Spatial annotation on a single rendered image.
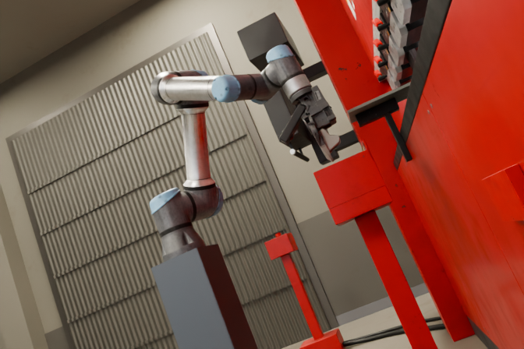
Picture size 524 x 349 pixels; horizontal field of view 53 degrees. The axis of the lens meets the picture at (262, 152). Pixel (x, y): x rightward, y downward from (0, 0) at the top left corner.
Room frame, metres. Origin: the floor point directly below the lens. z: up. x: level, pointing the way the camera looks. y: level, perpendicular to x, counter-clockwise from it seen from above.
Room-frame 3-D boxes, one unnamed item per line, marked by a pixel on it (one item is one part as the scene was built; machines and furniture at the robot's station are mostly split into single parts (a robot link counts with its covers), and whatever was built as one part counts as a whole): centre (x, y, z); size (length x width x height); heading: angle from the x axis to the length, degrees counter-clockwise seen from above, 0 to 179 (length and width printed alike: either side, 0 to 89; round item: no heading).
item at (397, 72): (1.96, -0.63, 1.19); 0.15 x 0.09 x 0.17; 172
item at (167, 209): (1.81, 0.37, 0.94); 0.13 x 0.12 x 0.14; 133
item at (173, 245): (1.80, 0.38, 0.82); 0.15 x 0.15 x 0.10
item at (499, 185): (0.75, -0.29, 0.58); 0.15 x 0.02 x 0.07; 172
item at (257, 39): (3.06, -0.31, 1.52); 0.51 x 0.25 x 0.85; 168
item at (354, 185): (1.48, -0.20, 0.75); 0.20 x 0.16 x 0.18; 173
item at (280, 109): (3.02, -0.21, 1.42); 0.45 x 0.12 x 0.36; 168
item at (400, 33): (1.57, -0.58, 1.19); 0.15 x 0.09 x 0.17; 172
